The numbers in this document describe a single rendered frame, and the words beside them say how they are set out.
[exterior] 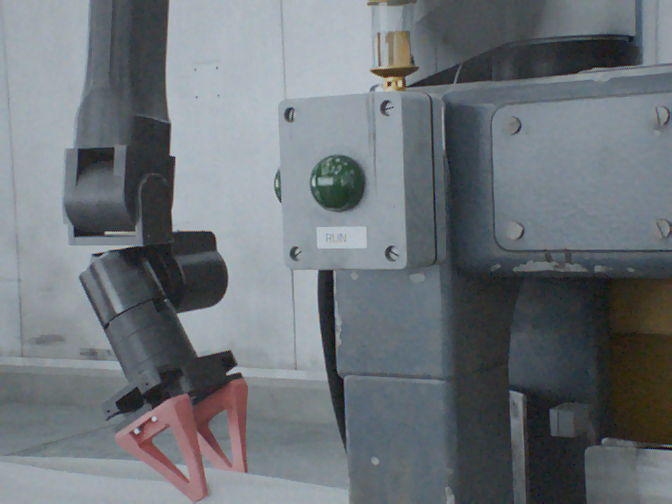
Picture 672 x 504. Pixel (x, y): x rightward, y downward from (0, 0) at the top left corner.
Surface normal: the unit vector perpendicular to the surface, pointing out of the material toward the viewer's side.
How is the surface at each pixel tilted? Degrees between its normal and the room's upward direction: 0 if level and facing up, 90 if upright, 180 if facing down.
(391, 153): 90
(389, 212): 90
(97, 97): 81
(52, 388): 90
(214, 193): 90
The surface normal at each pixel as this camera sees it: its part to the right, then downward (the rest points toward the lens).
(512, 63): -0.80, 0.06
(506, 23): -0.92, 0.05
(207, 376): 0.71, -0.51
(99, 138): -0.55, -0.08
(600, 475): -0.28, 0.06
